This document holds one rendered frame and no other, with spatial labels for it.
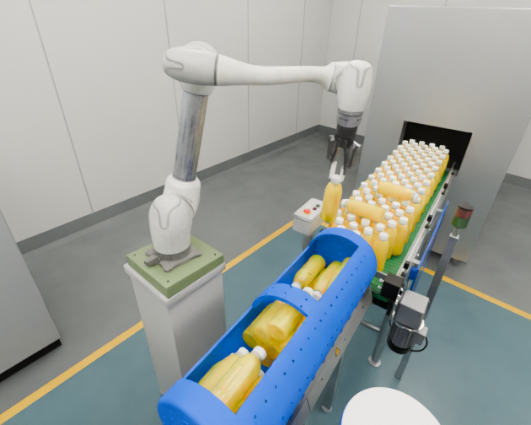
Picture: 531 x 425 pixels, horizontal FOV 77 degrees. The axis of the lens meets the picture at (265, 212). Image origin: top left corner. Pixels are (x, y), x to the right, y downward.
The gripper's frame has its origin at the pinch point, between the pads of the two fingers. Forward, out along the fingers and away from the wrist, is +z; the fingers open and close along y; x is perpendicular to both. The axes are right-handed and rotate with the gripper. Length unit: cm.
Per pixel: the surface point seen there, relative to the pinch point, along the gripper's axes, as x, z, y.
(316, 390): -53, 50, 34
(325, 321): -49, 20, 29
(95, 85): 27, 29, -259
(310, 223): 5.2, 35.8, -11.0
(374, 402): -54, 32, 51
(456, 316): 110, 142, 69
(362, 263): -18.0, 20.7, 25.3
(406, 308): 7, 55, 43
